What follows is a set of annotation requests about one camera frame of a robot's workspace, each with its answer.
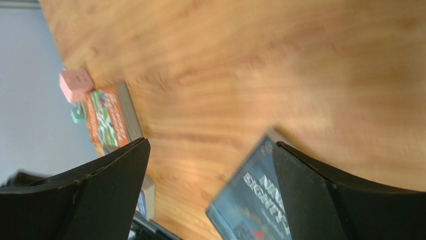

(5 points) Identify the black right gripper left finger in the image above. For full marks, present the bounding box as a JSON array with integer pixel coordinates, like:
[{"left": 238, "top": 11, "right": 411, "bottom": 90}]
[{"left": 0, "top": 138, "right": 151, "bottom": 240}]

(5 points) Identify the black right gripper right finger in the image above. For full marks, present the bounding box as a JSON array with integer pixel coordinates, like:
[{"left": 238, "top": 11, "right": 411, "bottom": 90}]
[{"left": 272, "top": 141, "right": 426, "bottom": 240}]

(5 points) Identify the blue 91-storey treehouse book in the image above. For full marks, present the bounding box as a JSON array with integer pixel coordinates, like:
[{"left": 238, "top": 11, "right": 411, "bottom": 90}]
[{"left": 136, "top": 175, "right": 156, "bottom": 221}]

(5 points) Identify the Nineteen Eighty-Four book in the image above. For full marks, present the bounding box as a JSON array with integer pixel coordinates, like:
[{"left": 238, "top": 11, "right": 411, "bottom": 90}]
[{"left": 205, "top": 128, "right": 292, "bottom": 240}]

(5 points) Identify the orange treehouse book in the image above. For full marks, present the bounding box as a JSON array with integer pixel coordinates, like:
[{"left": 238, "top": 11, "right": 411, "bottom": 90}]
[{"left": 83, "top": 82, "right": 143, "bottom": 157}]

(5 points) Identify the pink cube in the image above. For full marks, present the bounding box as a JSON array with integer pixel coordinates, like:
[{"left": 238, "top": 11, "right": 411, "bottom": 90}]
[{"left": 59, "top": 68, "right": 95, "bottom": 103}]

